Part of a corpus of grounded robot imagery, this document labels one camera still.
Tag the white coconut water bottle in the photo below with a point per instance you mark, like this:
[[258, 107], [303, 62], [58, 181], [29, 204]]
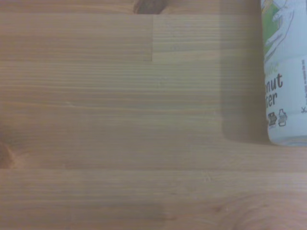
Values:
[[287, 72]]

